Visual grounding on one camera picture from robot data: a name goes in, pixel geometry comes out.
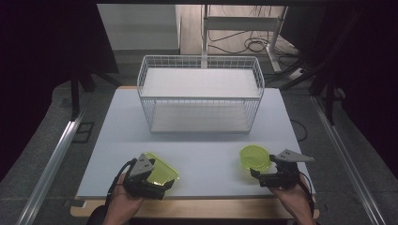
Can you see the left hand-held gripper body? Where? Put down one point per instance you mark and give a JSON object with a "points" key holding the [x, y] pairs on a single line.
{"points": [[141, 171]]}

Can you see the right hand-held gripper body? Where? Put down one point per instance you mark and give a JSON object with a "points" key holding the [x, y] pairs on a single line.
{"points": [[286, 170]]}

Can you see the green rectangular plastic container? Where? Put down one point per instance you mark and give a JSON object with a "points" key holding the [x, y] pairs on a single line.
{"points": [[162, 172]]}

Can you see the green round plastic bowl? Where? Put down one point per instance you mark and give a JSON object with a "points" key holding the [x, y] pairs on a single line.
{"points": [[254, 157]]}

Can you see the person's right hand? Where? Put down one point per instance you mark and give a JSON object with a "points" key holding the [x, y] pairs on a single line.
{"points": [[292, 197]]}

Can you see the person's left hand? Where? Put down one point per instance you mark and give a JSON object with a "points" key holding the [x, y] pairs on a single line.
{"points": [[123, 200]]}

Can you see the black metal stand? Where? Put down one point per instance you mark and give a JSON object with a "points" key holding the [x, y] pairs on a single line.
{"points": [[75, 93], [328, 90]]}

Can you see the aluminium rail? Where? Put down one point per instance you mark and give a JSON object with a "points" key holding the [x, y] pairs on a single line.
{"points": [[51, 168], [347, 159]]}

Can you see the white metal desk frame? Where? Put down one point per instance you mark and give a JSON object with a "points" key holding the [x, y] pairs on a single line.
{"points": [[241, 23]]}

